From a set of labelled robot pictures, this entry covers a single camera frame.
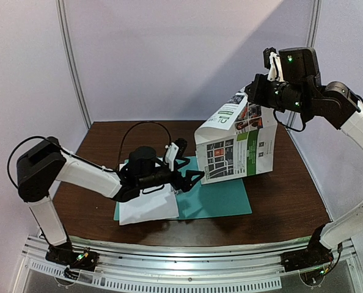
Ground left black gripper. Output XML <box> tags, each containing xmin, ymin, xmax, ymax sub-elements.
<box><xmin>138</xmin><ymin>158</ymin><xmax>205</xmax><ymax>192</ymax></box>

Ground white printed paper sheet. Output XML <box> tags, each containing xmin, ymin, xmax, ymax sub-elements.
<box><xmin>117</xmin><ymin>161</ymin><xmax>181</xmax><ymax>226</ymax></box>

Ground colourful printed leaflet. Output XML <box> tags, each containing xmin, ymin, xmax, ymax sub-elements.
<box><xmin>194</xmin><ymin>87</ymin><xmax>277</xmax><ymax>184</ymax></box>

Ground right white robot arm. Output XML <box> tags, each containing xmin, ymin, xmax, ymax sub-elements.
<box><xmin>246</xmin><ymin>47</ymin><xmax>363</xmax><ymax>266</ymax></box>

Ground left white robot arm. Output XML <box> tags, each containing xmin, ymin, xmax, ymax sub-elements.
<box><xmin>16</xmin><ymin>137</ymin><xmax>205</xmax><ymax>265</ymax></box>

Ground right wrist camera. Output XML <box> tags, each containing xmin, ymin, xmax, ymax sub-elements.
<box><xmin>263</xmin><ymin>47</ymin><xmax>284</xmax><ymax>82</ymax></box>

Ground right aluminium wall post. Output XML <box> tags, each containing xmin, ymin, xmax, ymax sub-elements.
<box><xmin>284</xmin><ymin>0</ymin><xmax>322</xmax><ymax>131</ymax></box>

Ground aluminium wall post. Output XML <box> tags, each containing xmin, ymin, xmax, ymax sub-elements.
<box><xmin>284</xmin><ymin>0</ymin><xmax>322</xmax><ymax>131</ymax></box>
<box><xmin>56</xmin><ymin>0</ymin><xmax>92</xmax><ymax>130</ymax></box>

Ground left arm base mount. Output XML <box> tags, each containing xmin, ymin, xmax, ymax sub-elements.
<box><xmin>45</xmin><ymin>239</ymin><xmax>100</xmax><ymax>280</ymax></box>

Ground aluminium mounting rail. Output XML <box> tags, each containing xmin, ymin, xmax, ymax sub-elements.
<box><xmin>12</xmin><ymin>236</ymin><xmax>363</xmax><ymax>292</ymax></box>

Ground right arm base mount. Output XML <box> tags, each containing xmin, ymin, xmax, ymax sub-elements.
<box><xmin>280</xmin><ymin>239</ymin><xmax>343</xmax><ymax>275</ymax></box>

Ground left aluminium wall post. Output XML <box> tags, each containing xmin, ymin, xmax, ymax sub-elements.
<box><xmin>56</xmin><ymin>0</ymin><xmax>92</xmax><ymax>130</ymax></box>

